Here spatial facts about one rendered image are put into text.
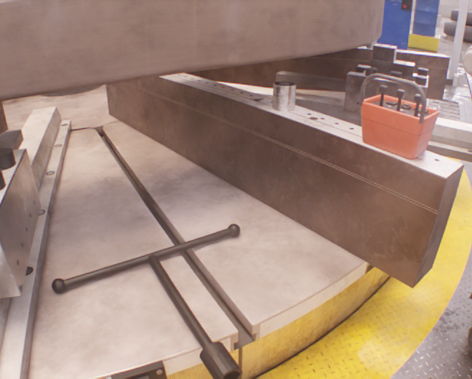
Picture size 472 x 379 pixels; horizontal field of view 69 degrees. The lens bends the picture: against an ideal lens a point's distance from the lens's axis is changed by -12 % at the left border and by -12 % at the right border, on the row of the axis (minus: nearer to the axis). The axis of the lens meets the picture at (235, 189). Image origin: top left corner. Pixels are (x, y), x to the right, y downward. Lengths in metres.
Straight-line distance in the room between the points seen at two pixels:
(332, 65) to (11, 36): 2.58
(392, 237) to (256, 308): 0.45
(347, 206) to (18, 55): 1.06
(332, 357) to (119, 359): 0.73
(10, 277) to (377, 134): 1.02
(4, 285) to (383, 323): 1.26
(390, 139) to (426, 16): 8.90
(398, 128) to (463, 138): 1.25
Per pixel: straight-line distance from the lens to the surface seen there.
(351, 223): 1.26
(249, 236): 1.34
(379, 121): 1.10
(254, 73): 3.22
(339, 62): 3.24
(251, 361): 1.23
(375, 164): 1.13
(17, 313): 1.14
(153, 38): 1.15
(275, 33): 1.38
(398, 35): 6.36
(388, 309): 1.60
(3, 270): 0.98
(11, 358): 1.04
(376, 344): 1.47
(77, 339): 1.08
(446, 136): 2.30
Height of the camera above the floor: 1.10
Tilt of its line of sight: 29 degrees down
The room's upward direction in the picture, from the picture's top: straight up
